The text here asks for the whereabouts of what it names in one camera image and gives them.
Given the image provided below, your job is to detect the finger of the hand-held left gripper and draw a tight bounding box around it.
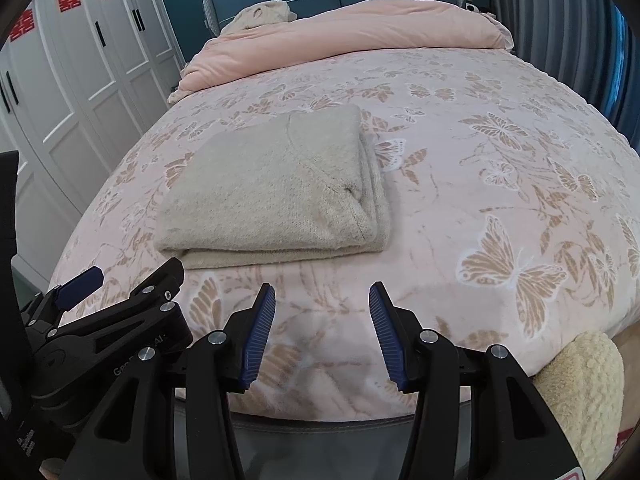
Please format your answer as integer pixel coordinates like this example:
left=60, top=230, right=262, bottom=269
left=20, top=266, right=106, bottom=333
left=47, top=257, right=195, bottom=362

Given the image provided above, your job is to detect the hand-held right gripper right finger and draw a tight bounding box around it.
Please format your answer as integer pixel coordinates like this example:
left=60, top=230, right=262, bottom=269
left=368, top=282, right=587, bottom=480

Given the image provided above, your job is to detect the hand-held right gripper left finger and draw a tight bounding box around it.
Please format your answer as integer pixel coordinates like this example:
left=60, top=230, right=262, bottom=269
left=62, top=283, right=277, bottom=480

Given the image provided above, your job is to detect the beige knit sweater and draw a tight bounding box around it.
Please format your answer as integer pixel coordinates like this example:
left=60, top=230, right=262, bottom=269
left=154, top=104, right=393, bottom=271

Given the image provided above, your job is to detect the white wardrobe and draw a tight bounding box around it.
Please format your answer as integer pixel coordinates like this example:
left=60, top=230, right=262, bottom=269
left=0, top=0, right=187, bottom=283

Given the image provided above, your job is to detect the pink butterfly print blanket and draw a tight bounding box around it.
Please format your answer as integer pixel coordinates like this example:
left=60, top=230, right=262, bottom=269
left=47, top=45, right=640, bottom=422

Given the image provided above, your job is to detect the cream fluffy pillow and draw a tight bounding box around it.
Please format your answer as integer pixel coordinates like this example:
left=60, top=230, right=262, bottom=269
left=534, top=331, right=626, bottom=480

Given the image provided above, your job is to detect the cream plush garment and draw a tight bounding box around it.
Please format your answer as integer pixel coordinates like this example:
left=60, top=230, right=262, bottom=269
left=220, top=0, right=297, bottom=37

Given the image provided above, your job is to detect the pink duvet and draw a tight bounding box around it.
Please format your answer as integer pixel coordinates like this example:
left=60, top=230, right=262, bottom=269
left=167, top=0, right=516, bottom=107

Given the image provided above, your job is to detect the grey striped curtain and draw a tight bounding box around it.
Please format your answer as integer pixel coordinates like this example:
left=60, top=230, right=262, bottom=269
left=486, top=0, right=640, bottom=153

